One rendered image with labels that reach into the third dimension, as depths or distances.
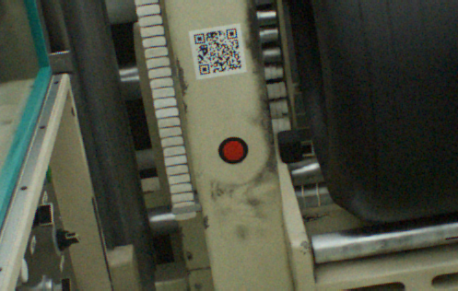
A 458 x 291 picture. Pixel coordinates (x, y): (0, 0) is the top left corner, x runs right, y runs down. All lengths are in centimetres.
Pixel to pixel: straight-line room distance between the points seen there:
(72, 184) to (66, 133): 7
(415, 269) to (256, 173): 28
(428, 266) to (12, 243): 80
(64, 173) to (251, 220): 35
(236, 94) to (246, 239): 25
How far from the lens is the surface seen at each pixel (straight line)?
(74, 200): 134
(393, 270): 151
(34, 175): 100
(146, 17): 142
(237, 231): 154
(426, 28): 126
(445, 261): 152
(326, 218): 180
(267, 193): 152
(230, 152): 148
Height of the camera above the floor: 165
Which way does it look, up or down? 23 degrees down
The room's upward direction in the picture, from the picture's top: 9 degrees counter-clockwise
